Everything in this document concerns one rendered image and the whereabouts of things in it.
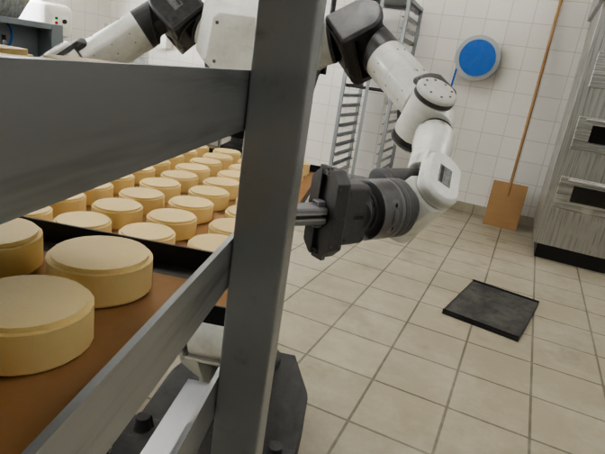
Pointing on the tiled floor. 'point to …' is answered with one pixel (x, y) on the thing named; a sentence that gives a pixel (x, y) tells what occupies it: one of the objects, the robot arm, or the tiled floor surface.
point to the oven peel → (501, 204)
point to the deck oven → (578, 166)
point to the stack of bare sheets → (492, 309)
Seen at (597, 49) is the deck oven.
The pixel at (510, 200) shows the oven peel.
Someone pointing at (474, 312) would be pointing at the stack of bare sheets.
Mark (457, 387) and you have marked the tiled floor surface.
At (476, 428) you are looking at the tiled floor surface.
